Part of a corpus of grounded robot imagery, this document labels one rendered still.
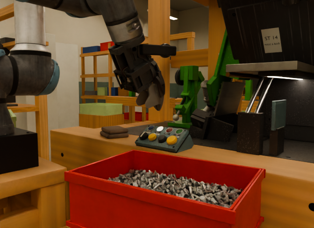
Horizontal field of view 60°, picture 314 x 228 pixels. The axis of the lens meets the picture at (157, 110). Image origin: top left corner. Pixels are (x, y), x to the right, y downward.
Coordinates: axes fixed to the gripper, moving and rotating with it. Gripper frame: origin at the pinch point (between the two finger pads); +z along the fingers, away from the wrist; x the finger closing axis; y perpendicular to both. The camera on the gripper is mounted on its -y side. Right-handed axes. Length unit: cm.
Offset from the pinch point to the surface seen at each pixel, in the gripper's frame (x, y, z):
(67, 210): -42, 30, 42
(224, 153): 15.7, -3.4, 14.3
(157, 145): 0.4, 5.3, 10.1
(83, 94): -645, -231, 268
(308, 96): 23.0, -39.4, 17.4
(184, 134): 5.3, -1.1, 9.4
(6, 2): -756, -199, -10
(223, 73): 2.5, -26.4, 4.5
